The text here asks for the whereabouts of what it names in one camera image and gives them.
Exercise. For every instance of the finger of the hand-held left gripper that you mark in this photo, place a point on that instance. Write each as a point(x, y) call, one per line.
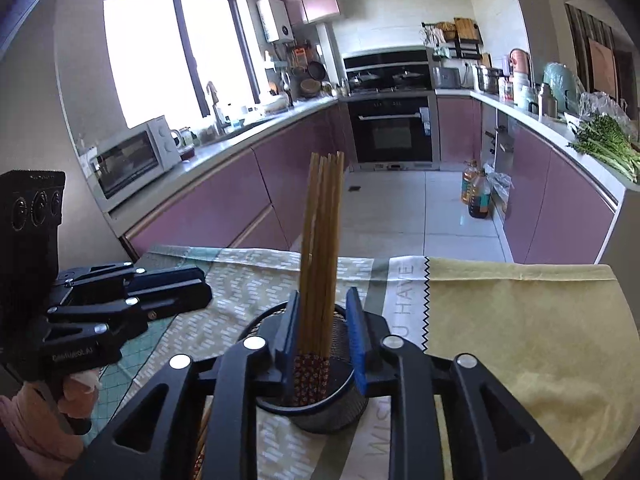
point(165, 277)
point(170, 302)

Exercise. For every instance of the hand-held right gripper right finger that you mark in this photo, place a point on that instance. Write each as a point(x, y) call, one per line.
point(357, 345)

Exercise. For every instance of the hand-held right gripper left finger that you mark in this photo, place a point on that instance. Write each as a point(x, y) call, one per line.
point(287, 347)

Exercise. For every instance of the black mesh utensil holder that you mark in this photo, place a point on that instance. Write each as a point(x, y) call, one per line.
point(325, 410)

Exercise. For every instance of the bundle of wooden chopsticks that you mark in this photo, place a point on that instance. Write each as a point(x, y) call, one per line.
point(320, 240)

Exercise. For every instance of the single chopstick patterned end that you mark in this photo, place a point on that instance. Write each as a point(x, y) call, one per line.
point(201, 440)

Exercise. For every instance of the person's left forearm pink sleeve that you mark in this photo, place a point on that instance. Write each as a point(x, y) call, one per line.
point(35, 430)

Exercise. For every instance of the hanging pans and utensils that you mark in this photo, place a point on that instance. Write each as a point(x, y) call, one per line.
point(307, 70)

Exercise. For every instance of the person's left hand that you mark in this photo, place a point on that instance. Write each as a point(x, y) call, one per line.
point(80, 392)

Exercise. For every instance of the pink base cabinets long run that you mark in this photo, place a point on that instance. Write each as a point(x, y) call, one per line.
point(240, 185)

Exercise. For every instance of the white toaster oven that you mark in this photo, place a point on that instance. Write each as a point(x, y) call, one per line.
point(135, 160)

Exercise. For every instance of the glass kettle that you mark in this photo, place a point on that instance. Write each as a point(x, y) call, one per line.
point(182, 142)

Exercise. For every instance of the patterned green yellow tablecloth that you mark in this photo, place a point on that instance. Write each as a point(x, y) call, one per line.
point(500, 340)

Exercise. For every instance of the sink faucet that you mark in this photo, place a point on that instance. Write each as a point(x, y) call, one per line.
point(214, 105)

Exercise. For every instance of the dark sauce bottle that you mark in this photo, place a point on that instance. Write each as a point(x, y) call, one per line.
point(481, 197)

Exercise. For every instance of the yellow cooking oil bottle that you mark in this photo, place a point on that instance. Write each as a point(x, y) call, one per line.
point(469, 182)

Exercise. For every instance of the plastic bag by cabinet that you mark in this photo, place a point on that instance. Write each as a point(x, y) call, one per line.
point(497, 187)

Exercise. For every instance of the built-in black oven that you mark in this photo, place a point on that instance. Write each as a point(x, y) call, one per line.
point(390, 130)

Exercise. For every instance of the kitchen window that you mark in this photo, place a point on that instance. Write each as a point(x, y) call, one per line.
point(150, 50)

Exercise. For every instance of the pink base cabinets short run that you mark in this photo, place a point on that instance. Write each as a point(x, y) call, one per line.
point(550, 200)

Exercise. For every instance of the pan with glass lid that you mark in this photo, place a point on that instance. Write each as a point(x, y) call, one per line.
point(407, 76)
point(362, 78)

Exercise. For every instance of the white water heater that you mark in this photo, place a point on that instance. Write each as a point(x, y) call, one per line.
point(275, 20)

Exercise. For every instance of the silver countertop appliance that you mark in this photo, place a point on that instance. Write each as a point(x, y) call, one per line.
point(446, 77)

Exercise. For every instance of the black range hood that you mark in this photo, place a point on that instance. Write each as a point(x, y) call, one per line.
point(387, 62)

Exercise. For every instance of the stainless steel pot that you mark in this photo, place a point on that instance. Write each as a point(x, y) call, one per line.
point(487, 80)

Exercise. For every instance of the steel thermos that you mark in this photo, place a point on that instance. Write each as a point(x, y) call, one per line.
point(546, 100)

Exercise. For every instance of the bunch of green vegetables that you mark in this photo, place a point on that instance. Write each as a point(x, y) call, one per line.
point(605, 142)

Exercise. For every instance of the pink kettle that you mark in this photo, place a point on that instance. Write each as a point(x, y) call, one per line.
point(520, 62)

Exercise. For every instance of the light green appliance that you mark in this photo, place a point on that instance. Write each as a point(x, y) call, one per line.
point(560, 85)

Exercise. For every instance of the clear plastic bag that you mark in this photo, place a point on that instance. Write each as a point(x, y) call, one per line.
point(602, 105)

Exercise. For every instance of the black wall rack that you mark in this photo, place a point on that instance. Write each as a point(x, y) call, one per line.
point(457, 40)

